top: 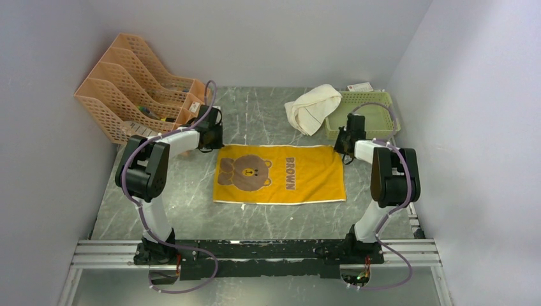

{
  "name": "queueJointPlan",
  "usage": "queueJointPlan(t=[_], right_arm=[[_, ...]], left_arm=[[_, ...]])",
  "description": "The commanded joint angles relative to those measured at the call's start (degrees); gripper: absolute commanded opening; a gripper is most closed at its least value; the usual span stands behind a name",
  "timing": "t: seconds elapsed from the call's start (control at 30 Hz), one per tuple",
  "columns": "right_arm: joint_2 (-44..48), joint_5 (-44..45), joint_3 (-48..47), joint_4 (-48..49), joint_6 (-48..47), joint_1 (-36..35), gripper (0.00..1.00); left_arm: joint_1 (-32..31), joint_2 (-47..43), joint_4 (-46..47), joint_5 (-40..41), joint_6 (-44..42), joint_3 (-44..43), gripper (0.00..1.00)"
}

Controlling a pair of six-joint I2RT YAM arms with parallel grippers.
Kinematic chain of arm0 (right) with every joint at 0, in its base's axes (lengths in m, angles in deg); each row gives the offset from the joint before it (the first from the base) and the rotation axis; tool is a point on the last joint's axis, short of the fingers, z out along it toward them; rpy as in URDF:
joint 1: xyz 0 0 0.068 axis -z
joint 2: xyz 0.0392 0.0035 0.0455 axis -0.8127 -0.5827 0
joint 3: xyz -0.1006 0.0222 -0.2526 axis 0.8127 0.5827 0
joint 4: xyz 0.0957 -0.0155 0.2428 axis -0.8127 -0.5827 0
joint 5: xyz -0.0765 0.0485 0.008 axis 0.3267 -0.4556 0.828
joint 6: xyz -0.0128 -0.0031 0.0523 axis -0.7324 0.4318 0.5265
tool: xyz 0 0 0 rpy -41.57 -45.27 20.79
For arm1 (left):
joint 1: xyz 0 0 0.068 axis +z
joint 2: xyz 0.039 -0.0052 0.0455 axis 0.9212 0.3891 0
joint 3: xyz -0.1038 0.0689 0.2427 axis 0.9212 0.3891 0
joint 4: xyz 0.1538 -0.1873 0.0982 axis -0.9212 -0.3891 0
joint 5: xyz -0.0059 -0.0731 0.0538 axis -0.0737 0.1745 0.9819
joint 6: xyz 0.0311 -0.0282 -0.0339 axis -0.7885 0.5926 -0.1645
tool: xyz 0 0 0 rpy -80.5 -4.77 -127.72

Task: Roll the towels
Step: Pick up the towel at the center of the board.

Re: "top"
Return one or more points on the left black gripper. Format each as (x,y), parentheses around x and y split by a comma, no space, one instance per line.
(219,144)

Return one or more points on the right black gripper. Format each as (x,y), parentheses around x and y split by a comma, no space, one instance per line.
(337,147)

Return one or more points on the yellow brown bear towel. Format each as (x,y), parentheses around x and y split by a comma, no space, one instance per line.
(278,175)

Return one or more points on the orange plastic file organizer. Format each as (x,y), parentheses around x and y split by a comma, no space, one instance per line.
(130,92)

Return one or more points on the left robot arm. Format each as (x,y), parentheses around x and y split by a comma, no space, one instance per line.
(142,176)

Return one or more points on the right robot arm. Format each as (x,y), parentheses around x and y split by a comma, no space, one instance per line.
(394,182)

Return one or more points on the green plastic basket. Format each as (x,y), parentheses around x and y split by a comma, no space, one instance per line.
(373,106)

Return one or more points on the cream white towel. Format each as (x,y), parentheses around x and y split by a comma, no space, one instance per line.
(308,112)

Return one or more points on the white red card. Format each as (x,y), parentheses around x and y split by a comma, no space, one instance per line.
(361,87)

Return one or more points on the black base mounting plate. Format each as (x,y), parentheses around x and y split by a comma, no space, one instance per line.
(276,258)

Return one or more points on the aluminium rail frame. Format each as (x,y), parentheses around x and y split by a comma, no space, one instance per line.
(119,254)

